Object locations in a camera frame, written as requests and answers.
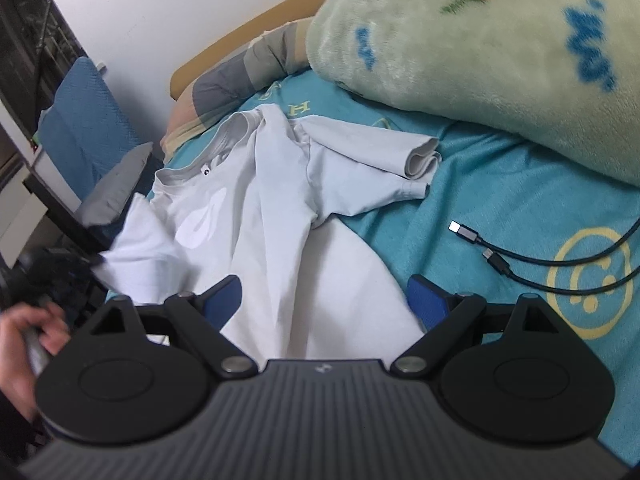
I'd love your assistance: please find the black usb cable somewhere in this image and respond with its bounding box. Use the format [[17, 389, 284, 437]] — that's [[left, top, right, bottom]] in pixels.
[[482, 247, 640, 295], [448, 219, 640, 265]]

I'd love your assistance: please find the white t-shirt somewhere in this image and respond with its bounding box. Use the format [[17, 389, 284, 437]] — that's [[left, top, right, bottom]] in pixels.
[[92, 105, 443, 361]]

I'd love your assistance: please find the dark glass window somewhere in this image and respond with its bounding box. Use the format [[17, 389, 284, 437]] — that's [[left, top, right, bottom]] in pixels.
[[0, 0, 91, 128]]

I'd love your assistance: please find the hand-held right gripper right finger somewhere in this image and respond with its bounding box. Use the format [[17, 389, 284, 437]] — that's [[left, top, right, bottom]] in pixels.
[[390, 274, 568, 378]]

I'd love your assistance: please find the teal printed bed sheet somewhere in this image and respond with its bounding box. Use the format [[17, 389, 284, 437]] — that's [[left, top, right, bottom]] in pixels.
[[162, 67, 640, 466]]

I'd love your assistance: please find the striped grey beige pillow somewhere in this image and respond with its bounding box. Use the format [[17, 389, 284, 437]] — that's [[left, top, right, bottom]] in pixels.
[[160, 17, 313, 158]]

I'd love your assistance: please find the person's left hand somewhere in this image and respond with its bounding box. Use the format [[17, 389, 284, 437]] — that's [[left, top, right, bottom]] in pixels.
[[0, 305, 71, 421]]

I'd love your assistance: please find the tan cardboard box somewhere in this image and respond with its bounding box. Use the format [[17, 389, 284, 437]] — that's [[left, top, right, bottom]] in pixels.
[[170, 0, 366, 103]]

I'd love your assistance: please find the blue chair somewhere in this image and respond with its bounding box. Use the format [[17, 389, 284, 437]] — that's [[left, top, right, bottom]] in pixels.
[[37, 56, 166, 261]]

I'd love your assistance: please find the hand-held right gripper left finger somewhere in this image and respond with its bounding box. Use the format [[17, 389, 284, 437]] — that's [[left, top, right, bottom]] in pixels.
[[75, 274, 260, 378]]

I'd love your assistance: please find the green fleece blanket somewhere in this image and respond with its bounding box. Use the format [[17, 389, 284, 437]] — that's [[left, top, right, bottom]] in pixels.
[[305, 0, 640, 186]]

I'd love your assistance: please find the grey cushion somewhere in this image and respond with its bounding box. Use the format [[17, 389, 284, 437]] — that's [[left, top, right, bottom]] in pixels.
[[80, 141, 156, 228]]

